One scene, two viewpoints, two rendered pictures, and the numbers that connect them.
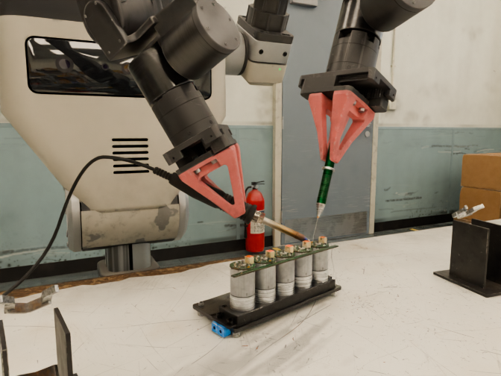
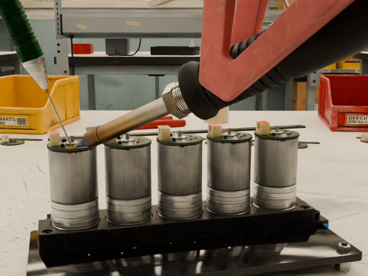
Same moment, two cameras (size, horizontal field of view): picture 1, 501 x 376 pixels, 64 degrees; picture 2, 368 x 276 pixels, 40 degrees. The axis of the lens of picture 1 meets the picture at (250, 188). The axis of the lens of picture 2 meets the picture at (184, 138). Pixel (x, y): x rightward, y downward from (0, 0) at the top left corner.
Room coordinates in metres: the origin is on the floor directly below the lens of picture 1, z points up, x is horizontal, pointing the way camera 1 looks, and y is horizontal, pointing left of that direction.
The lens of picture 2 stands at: (0.64, 0.08, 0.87)
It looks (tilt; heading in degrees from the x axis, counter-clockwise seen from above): 12 degrees down; 206
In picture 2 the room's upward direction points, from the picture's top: straight up
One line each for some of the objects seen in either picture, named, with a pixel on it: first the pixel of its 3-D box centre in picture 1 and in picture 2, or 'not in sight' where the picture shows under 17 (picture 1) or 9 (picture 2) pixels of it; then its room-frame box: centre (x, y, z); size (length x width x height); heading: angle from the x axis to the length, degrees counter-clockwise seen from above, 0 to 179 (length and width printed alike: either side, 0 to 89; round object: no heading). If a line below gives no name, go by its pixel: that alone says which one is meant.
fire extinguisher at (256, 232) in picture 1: (255, 215); not in sight; (3.09, -0.04, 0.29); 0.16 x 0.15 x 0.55; 115
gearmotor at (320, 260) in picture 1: (317, 264); (74, 190); (0.45, -0.08, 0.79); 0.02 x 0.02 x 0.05
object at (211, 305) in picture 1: (271, 299); (188, 250); (0.42, -0.02, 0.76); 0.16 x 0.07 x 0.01; 131
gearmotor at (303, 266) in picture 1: (300, 270); (128, 186); (0.43, -0.06, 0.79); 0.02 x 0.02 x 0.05
